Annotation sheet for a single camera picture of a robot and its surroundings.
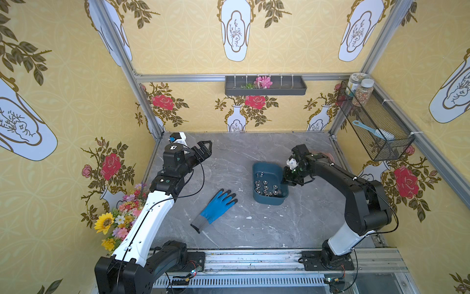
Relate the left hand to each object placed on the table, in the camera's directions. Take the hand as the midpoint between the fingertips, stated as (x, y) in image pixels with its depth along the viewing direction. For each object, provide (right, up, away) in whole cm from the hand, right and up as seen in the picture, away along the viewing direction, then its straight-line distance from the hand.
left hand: (198, 145), depth 76 cm
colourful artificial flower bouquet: (-27, -28, -9) cm, 39 cm away
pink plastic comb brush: (+70, -5, +31) cm, 77 cm away
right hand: (+39, -16, +14) cm, 45 cm away
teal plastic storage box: (+31, -20, +12) cm, 38 cm away
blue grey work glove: (+6, -29, +12) cm, 32 cm away
